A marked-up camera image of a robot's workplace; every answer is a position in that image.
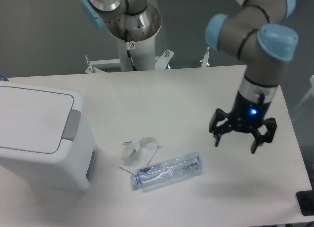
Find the black device at table edge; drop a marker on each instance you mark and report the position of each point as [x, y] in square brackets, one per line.
[306, 198]

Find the white push-lid trash can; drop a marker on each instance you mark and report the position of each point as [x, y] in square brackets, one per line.
[45, 137]

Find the white pedestal base frame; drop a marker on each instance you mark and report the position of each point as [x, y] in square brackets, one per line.
[132, 59]

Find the blue object at left edge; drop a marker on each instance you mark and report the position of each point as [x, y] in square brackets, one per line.
[3, 78]

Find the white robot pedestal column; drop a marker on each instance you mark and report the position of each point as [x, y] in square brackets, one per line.
[135, 38]

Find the white frame at right edge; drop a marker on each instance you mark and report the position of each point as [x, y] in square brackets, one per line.
[307, 95]

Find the crumpled white paper wrapper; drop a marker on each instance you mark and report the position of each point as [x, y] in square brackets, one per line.
[138, 153]

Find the clear blue plastic bottle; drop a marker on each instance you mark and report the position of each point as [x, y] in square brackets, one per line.
[167, 172]

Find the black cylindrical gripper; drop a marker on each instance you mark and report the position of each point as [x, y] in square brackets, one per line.
[246, 116]

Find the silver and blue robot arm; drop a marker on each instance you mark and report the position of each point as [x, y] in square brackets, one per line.
[255, 36]

